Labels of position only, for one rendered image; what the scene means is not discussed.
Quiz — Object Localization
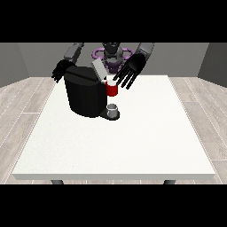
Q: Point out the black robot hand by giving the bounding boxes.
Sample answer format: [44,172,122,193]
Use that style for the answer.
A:
[113,53,147,90]
[51,59,75,84]

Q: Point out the black coffee machine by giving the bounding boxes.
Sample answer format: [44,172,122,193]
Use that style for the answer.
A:
[63,65,121,121]

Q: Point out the red pod holder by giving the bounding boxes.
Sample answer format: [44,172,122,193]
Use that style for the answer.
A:
[105,79,120,98]

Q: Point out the pale grey machine lid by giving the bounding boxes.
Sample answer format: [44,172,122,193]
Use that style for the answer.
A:
[90,58,108,81]

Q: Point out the grey robot trunk purple rings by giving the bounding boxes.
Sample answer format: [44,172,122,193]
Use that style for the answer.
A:
[91,43,136,74]

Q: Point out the small grey cup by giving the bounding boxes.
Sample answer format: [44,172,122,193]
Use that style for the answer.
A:
[106,103,120,117]

